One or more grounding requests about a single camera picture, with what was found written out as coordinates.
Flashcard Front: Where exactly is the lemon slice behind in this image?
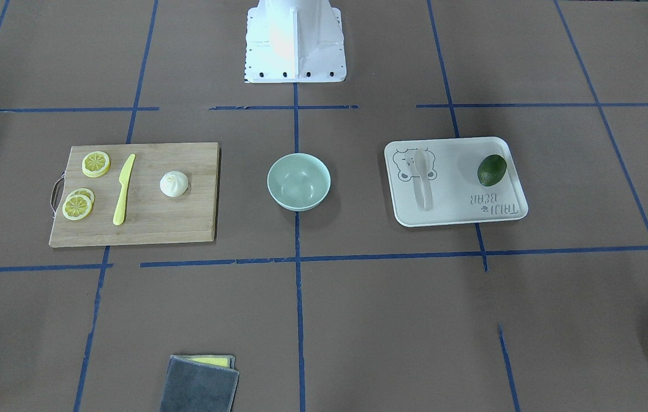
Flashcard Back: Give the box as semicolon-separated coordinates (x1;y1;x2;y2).
69;188;96;203

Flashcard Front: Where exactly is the bamboo cutting board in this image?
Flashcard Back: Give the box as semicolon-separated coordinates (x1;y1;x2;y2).
49;142;221;248

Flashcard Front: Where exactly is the yellow sponge cloth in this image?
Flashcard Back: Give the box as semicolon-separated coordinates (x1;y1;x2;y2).
183;354;235;369

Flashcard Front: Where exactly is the green avocado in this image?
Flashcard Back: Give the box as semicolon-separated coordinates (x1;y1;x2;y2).
477;154;507;187

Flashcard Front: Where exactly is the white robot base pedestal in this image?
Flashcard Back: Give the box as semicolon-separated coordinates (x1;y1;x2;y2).
244;1;347;84

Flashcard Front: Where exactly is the grey folded cloth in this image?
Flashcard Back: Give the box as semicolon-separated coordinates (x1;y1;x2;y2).
159;355;239;411

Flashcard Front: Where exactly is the yellow plastic knife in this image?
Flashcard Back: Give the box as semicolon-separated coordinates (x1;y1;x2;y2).
112;153;136;226

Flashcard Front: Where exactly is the mint green bowl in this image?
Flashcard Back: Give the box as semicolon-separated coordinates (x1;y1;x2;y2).
266;152;331;212

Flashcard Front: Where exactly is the lemon slice top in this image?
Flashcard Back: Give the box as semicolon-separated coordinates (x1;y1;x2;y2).
81;150;111;178

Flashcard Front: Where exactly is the white plastic spoon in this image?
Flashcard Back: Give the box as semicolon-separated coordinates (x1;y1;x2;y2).
413;149;432;211

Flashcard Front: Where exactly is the white steamed bun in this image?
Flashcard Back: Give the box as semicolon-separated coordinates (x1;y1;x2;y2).
159;171;189;197

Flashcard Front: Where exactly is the white bear tray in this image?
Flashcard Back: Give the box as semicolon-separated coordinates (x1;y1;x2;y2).
384;136;529;227

